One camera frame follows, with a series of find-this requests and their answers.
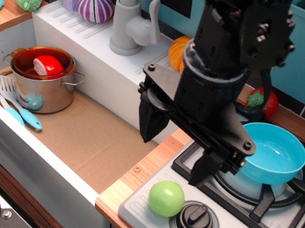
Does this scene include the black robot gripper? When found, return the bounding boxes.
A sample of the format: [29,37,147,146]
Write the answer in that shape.
[139,44,256,186]

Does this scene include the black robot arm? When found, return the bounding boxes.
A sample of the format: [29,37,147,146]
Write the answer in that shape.
[139,0,295,186]

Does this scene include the green toy pear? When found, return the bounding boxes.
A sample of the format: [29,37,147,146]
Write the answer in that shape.
[148,181,185,218]

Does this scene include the blue plastic bowl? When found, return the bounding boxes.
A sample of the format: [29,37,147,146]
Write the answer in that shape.
[239,122,305,185]

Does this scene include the brown transparent plastic bowl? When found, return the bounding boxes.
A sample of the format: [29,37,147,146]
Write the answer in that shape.
[10,46,76,80]

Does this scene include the red toy strawberry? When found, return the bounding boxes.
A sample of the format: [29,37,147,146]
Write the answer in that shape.
[246,87,279,118]

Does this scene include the orange toy pumpkin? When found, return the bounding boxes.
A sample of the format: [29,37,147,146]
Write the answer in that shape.
[168,35,191,73]

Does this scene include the black stove knob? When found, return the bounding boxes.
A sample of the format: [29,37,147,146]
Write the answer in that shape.
[169,200,220,228]

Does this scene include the white toy sink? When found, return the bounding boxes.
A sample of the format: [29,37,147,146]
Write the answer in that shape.
[0,1,176,228]

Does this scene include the grey toy faucet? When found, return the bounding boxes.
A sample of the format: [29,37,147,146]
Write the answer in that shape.
[109,0,161,56]

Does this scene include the steel cooking pot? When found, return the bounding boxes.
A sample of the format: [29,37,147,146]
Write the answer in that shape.
[3,50,85,114]

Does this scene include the purple striped toy onion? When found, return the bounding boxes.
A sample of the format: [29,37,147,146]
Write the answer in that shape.
[77,0,114,23]

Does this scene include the grey slotted spatula blue handle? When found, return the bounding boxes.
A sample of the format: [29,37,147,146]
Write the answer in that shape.
[0,75,43,131]

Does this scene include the grey spoon blue handle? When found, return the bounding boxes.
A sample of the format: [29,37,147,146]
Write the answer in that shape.
[0,93,25,126]

